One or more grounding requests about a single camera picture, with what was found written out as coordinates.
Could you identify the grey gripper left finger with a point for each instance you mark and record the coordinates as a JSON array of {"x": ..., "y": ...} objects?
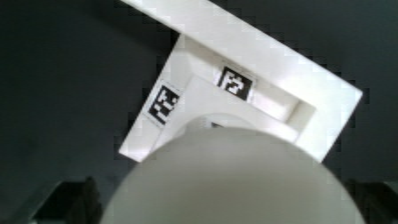
[{"x": 72, "y": 206}]

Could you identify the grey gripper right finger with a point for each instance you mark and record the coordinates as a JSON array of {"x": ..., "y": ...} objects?
[{"x": 375, "y": 200}]

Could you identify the white lamp bulb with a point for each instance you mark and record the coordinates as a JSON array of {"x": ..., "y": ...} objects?
[{"x": 230, "y": 177}]

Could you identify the white lamp base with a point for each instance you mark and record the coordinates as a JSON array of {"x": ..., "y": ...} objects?
[{"x": 208, "y": 95}]

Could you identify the white right wall bar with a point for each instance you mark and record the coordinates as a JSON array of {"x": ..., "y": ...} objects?
[{"x": 223, "y": 33}]

